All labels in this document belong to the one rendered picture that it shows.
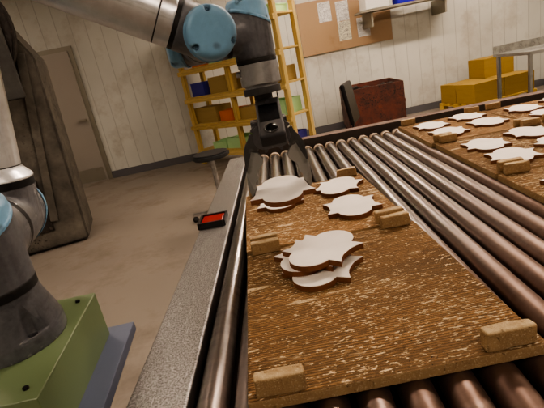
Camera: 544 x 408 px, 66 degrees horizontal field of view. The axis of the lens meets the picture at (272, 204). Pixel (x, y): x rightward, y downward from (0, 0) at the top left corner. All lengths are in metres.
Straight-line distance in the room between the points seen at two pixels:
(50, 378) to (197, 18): 0.53
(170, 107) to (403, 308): 6.91
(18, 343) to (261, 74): 0.58
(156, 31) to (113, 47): 6.86
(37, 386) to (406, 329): 0.49
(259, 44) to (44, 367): 0.61
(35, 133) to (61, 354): 3.82
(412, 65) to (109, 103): 5.14
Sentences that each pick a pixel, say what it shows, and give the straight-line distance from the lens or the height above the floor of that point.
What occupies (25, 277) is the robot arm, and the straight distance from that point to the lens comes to 0.74.
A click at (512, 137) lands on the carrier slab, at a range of 1.52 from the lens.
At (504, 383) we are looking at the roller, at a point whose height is 0.92.
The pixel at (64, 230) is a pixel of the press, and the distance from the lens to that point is 4.62.
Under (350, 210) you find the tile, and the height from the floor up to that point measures 0.95.
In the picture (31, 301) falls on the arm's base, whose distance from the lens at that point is 0.74.
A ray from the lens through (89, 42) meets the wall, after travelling 7.61.
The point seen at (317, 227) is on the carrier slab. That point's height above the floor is 0.94.
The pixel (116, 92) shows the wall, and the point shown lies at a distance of 7.51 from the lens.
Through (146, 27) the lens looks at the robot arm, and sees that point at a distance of 0.65.
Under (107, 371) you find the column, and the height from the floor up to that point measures 0.87.
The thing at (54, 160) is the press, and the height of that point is 0.84.
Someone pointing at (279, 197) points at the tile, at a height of 1.06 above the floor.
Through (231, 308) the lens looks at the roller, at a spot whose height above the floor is 0.92.
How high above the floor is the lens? 1.29
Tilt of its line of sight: 18 degrees down
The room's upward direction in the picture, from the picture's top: 12 degrees counter-clockwise
